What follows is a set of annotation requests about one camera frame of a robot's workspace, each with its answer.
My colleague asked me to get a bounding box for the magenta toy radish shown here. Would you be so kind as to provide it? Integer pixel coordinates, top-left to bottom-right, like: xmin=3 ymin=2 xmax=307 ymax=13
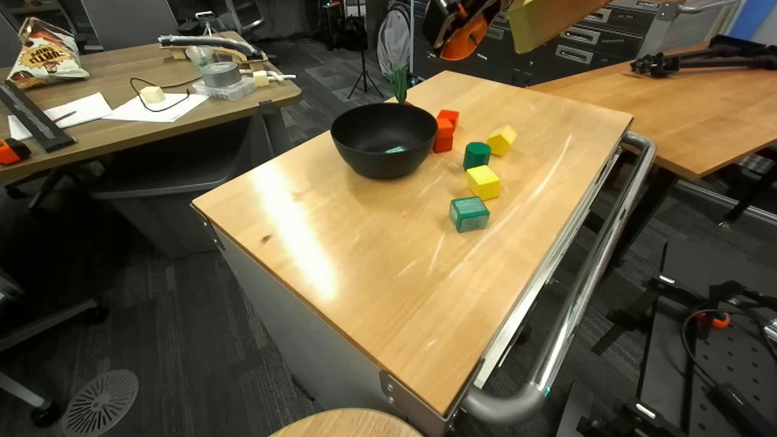
xmin=385 ymin=66 xmax=412 ymax=107

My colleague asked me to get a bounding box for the black bowl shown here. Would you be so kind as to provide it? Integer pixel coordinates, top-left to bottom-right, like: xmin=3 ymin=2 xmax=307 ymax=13
xmin=327 ymin=103 xmax=438 ymax=183

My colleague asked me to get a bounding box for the green cube block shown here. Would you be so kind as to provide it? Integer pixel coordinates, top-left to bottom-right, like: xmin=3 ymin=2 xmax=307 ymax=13
xmin=447 ymin=194 xmax=492 ymax=236

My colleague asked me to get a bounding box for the yellow cube block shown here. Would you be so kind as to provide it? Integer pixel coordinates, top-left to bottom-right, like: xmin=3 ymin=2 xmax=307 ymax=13
xmin=463 ymin=164 xmax=505 ymax=205
xmin=486 ymin=125 xmax=519 ymax=161

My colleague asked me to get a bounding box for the grey metal tool cart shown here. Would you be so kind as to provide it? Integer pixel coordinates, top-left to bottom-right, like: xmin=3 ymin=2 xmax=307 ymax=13
xmin=200 ymin=131 xmax=661 ymax=437

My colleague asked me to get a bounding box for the black tripod stand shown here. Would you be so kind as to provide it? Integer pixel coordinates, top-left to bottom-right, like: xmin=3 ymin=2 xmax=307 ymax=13
xmin=347 ymin=45 xmax=391 ymax=103

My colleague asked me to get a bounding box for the round mesh reflector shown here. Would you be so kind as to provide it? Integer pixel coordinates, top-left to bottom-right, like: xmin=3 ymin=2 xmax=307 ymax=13
xmin=374 ymin=2 xmax=415 ymax=77

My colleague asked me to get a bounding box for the round wooden stool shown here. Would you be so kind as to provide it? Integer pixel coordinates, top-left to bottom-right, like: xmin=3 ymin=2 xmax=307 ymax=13
xmin=268 ymin=408 xmax=425 ymax=437

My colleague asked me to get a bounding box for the clear plastic container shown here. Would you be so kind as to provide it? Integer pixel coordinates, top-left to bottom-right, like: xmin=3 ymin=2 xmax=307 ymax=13
xmin=196 ymin=58 xmax=245 ymax=103

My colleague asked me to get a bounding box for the curved headband device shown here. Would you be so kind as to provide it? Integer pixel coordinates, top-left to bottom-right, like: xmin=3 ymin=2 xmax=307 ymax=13
xmin=156 ymin=31 xmax=268 ymax=64

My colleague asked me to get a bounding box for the white paper sheet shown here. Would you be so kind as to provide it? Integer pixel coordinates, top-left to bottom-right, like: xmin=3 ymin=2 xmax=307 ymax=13
xmin=5 ymin=91 xmax=113 ymax=142
xmin=101 ymin=91 xmax=210 ymax=126

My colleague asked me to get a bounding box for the white round puck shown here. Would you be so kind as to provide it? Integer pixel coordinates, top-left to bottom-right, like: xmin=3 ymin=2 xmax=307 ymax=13
xmin=139 ymin=82 xmax=166 ymax=107

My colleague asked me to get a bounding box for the wooden office desk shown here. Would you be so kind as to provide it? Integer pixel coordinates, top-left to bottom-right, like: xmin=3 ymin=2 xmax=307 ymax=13
xmin=0 ymin=40 xmax=302 ymax=190

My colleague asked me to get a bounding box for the black drawer cabinet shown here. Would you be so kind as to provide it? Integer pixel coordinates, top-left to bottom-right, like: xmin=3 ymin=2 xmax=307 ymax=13
xmin=409 ymin=0 xmax=675 ymax=82

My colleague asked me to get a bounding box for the black folded tripod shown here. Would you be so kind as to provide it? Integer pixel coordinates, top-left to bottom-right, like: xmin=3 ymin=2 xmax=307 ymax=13
xmin=628 ymin=31 xmax=777 ymax=80

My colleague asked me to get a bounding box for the grey mesh office chair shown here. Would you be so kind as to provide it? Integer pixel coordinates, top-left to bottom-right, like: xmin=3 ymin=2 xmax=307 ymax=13
xmin=79 ymin=0 xmax=181 ymax=47

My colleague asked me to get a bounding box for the large wooden table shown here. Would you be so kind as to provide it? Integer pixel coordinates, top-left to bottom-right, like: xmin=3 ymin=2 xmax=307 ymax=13
xmin=528 ymin=45 xmax=777 ymax=183

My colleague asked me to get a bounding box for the orange clamp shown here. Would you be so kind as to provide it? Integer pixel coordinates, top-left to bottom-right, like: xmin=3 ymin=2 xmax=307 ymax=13
xmin=691 ymin=309 xmax=735 ymax=336

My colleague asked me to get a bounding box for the round white floor grille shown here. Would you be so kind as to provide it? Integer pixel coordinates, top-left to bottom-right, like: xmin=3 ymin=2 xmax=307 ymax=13
xmin=58 ymin=370 xmax=140 ymax=437

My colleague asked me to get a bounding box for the office chair base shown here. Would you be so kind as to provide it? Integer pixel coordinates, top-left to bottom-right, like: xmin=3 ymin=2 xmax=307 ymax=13
xmin=0 ymin=190 xmax=112 ymax=431

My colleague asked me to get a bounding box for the grey plastic crate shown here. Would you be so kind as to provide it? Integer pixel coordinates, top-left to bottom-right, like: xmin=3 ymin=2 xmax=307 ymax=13
xmin=639 ymin=0 xmax=743 ymax=58

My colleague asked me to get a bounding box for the black perforated breadboard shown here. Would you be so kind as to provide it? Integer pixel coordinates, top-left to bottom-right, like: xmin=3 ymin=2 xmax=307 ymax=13
xmin=639 ymin=312 xmax=777 ymax=437

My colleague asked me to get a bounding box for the long black bar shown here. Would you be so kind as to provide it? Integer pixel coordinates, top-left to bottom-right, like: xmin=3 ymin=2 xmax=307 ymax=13
xmin=0 ymin=80 xmax=77 ymax=156

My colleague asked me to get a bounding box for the chips bag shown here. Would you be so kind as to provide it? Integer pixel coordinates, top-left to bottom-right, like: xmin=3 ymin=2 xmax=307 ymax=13
xmin=5 ymin=17 xmax=92 ymax=82

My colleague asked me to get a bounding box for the small orange object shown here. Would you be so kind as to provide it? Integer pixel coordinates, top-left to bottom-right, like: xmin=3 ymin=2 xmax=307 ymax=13
xmin=0 ymin=138 xmax=33 ymax=168

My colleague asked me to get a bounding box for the blue panel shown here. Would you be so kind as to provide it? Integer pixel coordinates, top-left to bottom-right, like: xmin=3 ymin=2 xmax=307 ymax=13
xmin=730 ymin=0 xmax=777 ymax=47

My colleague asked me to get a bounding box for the chrome cart handle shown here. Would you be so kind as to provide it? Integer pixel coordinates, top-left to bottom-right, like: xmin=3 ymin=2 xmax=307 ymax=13
xmin=461 ymin=131 xmax=661 ymax=431

